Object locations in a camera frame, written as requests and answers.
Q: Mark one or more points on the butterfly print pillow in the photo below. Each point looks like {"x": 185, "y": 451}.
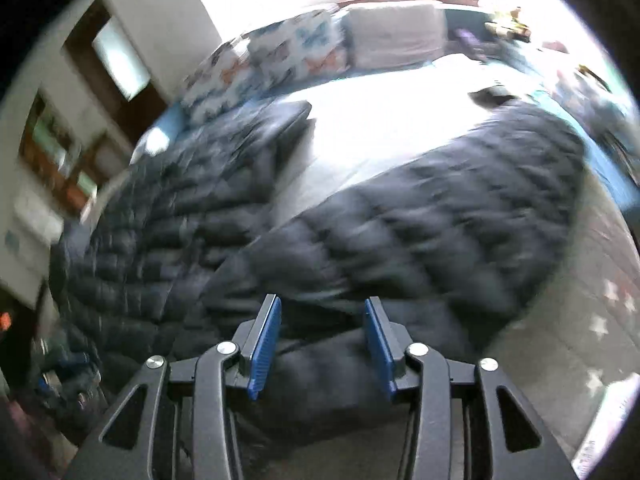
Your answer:
{"x": 220, "y": 82}
{"x": 300, "y": 47}

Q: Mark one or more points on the white cushion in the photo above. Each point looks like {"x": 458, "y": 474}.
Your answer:
{"x": 395, "y": 35}

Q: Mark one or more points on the pink plush toy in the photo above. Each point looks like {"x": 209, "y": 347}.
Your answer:
{"x": 555, "y": 46}

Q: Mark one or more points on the brown wooden door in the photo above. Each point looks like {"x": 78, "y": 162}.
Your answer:
{"x": 117, "y": 57}

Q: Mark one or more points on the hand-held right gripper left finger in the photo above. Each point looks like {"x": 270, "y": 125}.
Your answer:
{"x": 264, "y": 345}

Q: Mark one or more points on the yellow green plush toy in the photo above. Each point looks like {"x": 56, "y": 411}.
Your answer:
{"x": 510, "y": 22}

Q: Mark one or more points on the grey star print blanket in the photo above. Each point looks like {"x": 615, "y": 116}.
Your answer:
{"x": 565, "y": 320}

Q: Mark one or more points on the wooden wall shelf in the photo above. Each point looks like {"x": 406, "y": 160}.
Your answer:
{"x": 60, "y": 155}

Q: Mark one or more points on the pastel printed quilt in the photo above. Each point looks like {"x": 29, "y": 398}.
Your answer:
{"x": 592, "y": 95}

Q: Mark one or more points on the black puffer jacket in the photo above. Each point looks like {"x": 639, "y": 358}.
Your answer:
{"x": 400, "y": 220}

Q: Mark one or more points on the blue wall sticker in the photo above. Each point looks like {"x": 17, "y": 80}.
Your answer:
{"x": 11, "y": 242}

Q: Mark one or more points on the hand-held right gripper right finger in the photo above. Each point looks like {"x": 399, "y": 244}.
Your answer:
{"x": 378, "y": 345}

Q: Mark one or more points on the purple toy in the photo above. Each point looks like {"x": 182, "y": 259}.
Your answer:
{"x": 470, "y": 42}

